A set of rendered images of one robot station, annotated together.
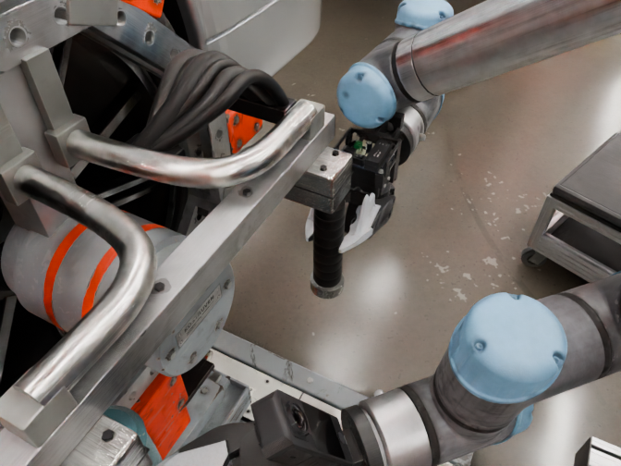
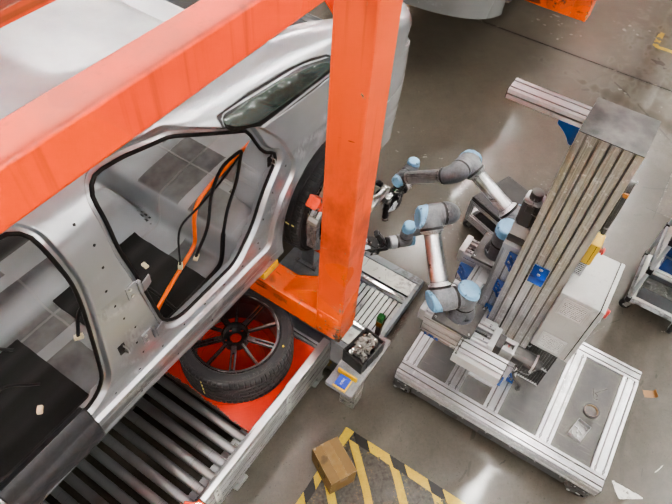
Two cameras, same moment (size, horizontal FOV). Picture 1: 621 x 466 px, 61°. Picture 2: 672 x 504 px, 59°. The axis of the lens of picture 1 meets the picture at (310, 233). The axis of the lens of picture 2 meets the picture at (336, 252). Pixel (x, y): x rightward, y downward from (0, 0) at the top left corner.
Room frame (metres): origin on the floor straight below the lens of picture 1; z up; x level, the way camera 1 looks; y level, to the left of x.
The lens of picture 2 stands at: (-1.96, 0.16, 3.41)
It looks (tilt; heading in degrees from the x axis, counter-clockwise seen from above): 52 degrees down; 2
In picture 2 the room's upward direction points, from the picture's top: 5 degrees clockwise
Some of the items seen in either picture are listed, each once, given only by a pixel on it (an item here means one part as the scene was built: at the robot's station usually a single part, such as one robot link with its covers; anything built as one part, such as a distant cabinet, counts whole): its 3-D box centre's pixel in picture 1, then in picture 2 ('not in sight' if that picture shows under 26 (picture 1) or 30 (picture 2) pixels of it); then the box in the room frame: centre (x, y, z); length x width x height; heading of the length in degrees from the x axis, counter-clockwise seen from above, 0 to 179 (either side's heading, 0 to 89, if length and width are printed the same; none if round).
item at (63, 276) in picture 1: (120, 280); not in sight; (0.36, 0.20, 0.85); 0.21 x 0.14 x 0.14; 63
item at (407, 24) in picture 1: (416, 48); (411, 168); (0.69, -0.14, 0.95); 0.11 x 0.08 x 0.11; 148
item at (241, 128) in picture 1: (225, 116); not in sight; (0.67, 0.13, 0.85); 0.09 x 0.08 x 0.07; 153
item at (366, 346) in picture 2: not in sight; (363, 350); (-0.35, 0.02, 0.51); 0.20 x 0.14 x 0.13; 145
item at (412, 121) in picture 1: (395, 133); not in sight; (0.63, -0.12, 0.85); 0.08 x 0.05 x 0.08; 63
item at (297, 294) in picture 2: not in sight; (286, 279); (-0.06, 0.50, 0.69); 0.52 x 0.17 x 0.35; 63
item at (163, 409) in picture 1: (126, 400); not in sight; (0.41, 0.30, 0.48); 0.16 x 0.12 x 0.17; 63
